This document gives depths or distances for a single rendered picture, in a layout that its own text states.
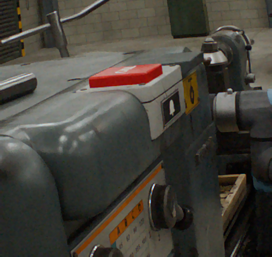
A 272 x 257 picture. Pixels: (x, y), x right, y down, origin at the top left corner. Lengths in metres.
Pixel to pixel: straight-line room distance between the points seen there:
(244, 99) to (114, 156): 0.80
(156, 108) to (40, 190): 0.21
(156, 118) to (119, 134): 0.10
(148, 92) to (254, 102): 0.69
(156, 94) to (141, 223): 0.15
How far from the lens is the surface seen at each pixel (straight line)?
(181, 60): 0.89
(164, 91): 0.77
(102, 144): 0.61
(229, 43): 2.36
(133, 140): 0.68
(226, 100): 1.42
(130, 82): 0.74
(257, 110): 1.40
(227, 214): 1.45
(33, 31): 1.28
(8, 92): 0.75
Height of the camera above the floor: 1.36
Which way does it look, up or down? 11 degrees down
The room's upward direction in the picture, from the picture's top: 7 degrees counter-clockwise
